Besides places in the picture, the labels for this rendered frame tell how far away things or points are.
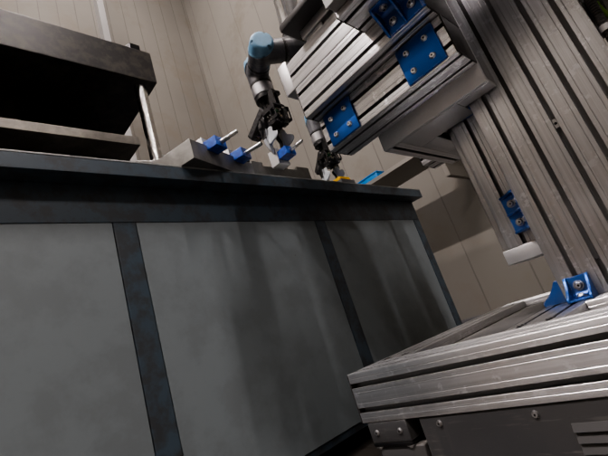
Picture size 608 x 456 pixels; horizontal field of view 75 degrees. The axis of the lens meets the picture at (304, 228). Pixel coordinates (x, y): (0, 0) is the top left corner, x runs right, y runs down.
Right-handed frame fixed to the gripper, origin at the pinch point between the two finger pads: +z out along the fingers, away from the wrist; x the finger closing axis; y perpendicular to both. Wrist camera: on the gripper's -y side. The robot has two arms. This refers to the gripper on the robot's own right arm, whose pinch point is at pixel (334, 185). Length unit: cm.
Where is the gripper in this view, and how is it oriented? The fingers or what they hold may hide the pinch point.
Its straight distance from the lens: 173.5
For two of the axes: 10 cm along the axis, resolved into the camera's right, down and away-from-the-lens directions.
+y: 3.7, -3.8, -8.5
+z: 3.0, 9.1, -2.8
